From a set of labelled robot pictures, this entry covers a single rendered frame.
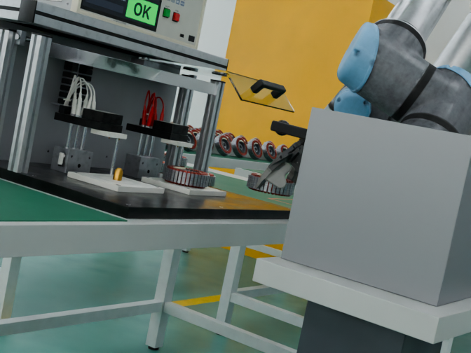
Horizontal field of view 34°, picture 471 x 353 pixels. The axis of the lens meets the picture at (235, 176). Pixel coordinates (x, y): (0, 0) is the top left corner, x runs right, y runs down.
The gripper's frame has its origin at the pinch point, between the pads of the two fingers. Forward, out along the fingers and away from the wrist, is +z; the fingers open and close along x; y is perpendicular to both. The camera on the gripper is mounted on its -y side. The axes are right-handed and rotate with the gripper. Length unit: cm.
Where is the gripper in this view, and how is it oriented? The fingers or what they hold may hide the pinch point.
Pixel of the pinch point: (269, 186)
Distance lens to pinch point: 183.2
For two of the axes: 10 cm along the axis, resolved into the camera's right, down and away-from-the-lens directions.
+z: -5.9, 7.3, 3.4
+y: 5.9, 6.8, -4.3
